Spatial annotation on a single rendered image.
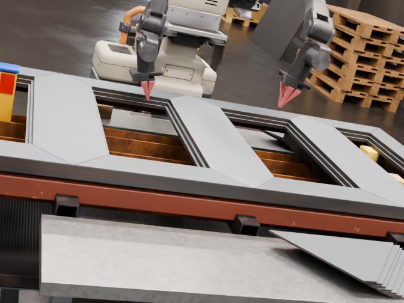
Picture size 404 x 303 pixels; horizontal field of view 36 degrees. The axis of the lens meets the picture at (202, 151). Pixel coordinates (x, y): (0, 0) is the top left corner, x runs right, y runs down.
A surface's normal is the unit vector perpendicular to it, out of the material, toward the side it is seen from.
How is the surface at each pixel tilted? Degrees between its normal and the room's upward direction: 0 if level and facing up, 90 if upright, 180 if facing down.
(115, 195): 90
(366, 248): 0
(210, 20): 90
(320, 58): 88
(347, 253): 0
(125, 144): 90
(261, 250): 0
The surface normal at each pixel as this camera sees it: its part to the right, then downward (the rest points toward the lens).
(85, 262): 0.24, -0.91
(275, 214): 0.23, 0.39
